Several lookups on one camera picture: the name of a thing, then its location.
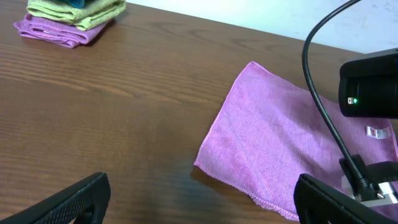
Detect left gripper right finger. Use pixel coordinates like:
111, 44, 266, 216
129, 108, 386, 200
294, 174, 397, 224

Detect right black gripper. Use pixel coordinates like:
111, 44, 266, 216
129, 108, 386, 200
339, 154, 397, 195

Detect folded purple cloth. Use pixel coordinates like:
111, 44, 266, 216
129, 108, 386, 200
14, 13, 109, 49

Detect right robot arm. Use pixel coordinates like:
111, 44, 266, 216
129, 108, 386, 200
338, 49, 397, 119

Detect folded blue cloth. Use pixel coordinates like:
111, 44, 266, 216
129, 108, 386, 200
64, 0, 91, 9

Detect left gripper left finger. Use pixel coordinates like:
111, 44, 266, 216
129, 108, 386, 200
1, 172, 111, 224

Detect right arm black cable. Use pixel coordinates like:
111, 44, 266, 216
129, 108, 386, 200
302, 0, 379, 200

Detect purple microfibre cloth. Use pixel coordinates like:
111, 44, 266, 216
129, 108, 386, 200
193, 60, 398, 222

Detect folded green cloth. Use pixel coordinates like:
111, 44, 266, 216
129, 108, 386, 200
27, 0, 127, 30

